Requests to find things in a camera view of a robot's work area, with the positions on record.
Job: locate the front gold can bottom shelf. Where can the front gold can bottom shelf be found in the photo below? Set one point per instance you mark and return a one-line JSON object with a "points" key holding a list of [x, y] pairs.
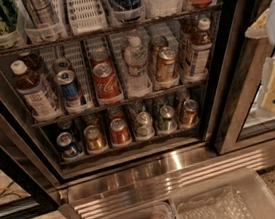
{"points": [[94, 139]]}

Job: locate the silver can top shelf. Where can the silver can top shelf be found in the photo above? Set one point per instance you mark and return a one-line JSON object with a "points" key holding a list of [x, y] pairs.
{"points": [[41, 12]]}

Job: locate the front coca-cola can middle shelf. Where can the front coca-cola can middle shelf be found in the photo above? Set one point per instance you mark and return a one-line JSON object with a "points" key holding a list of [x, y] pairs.
{"points": [[106, 83]]}

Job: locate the rear right iced tea bottle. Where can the rear right iced tea bottle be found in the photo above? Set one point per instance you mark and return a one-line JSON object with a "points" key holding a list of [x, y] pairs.
{"points": [[187, 27]]}

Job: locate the rear coca-cola can middle shelf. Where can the rear coca-cola can middle shelf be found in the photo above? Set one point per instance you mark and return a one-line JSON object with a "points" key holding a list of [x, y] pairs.
{"points": [[99, 56]]}

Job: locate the empty white basket top shelf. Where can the empty white basket top shelf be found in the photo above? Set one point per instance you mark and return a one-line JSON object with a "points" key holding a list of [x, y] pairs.
{"points": [[86, 16]]}

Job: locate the red bull can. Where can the red bull can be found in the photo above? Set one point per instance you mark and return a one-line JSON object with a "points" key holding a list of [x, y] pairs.
{"points": [[62, 64], [70, 88]]}

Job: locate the silver can shelf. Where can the silver can shelf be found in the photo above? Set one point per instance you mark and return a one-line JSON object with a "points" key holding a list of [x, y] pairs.
{"points": [[41, 12], [144, 126]]}

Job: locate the front gold can middle shelf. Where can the front gold can middle shelf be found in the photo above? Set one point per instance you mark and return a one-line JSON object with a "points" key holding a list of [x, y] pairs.
{"points": [[165, 67]]}

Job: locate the clear water bottle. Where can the clear water bottle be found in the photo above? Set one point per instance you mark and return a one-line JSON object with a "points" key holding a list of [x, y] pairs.
{"points": [[136, 60]]}

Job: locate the steel fridge bottom grille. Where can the steel fridge bottom grille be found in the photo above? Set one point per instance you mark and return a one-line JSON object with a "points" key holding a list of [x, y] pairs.
{"points": [[154, 179]]}

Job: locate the front right iced tea bottle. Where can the front right iced tea bottle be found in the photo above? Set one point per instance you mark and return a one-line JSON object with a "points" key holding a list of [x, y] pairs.
{"points": [[198, 49]]}

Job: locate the front red can bottom shelf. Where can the front red can bottom shelf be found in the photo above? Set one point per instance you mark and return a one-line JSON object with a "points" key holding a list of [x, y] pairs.
{"points": [[119, 131]]}

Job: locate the rear gold can middle shelf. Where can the rear gold can middle shelf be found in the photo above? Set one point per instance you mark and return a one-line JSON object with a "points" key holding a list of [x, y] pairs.
{"points": [[155, 44]]}

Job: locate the gold can shelf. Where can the gold can shelf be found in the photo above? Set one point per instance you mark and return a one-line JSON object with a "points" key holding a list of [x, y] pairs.
{"points": [[155, 44], [94, 139], [165, 67]]}

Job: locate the front pepsi can bottom shelf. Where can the front pepsi can bottom shelf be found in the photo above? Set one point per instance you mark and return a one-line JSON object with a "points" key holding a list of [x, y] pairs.
{"points": [[68, 146]]}

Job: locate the right fridge glass door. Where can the right fridge glass door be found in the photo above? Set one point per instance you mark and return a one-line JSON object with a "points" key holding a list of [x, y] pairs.
{"points": [[240, 77]]}

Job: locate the front silver can bottom shelf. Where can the front silver can bottom shelf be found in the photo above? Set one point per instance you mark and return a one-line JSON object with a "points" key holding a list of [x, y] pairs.
{"points": [[144, 126]]}

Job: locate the front left iced tea bottle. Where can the front left iced tea bottle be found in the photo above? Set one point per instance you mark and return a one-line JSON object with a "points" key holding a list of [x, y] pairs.
{"points": [[39, 96]]}

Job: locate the right clear plastic bin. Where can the right clear plastic bin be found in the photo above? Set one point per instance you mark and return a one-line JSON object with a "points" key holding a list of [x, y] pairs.
{"points": [[240, 194]]}

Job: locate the front green can bottom shelf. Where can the front green can bottom shelf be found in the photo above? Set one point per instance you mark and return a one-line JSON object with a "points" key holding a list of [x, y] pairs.
{"points": [[166, 119]]}

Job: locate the iced tea bottle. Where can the iced tea bottle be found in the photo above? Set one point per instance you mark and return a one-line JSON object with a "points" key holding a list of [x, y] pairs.
{"points": [[34, 61], [187, 27], [198, 49], [39, 96]]}

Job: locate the rear left iced tea bottle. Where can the rear left iced tea bottle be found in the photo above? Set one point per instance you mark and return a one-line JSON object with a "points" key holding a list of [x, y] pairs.
{"points": [[34, 61]]}

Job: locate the front orange can bottom shelf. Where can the front orange can bottom shelf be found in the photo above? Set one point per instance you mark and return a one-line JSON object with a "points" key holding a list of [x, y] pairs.
{"points": [[188, 113]]}

